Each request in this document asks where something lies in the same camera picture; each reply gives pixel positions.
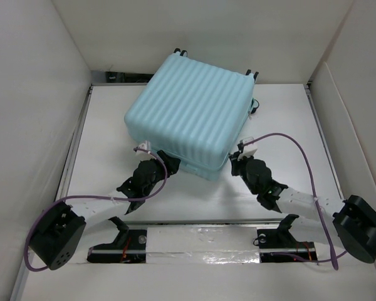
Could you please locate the light blue hard-shell suitcase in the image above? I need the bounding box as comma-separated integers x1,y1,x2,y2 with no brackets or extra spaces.
124,48,258,181

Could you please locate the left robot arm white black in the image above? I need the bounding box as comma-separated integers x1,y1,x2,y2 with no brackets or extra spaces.
23,150,181,272

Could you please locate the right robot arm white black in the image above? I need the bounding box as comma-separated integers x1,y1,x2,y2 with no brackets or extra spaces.
229,152,376,263

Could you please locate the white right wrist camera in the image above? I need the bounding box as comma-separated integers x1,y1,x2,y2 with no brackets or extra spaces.
237,137,258,160

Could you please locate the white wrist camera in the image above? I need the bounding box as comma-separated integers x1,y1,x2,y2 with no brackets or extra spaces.
237,137,258,160
134,140,152,156

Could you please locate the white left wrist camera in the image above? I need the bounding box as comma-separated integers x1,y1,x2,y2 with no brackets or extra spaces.
134,140,152,156

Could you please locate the metal base rail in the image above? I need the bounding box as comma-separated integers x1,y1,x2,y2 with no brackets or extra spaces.
24,219,320,264

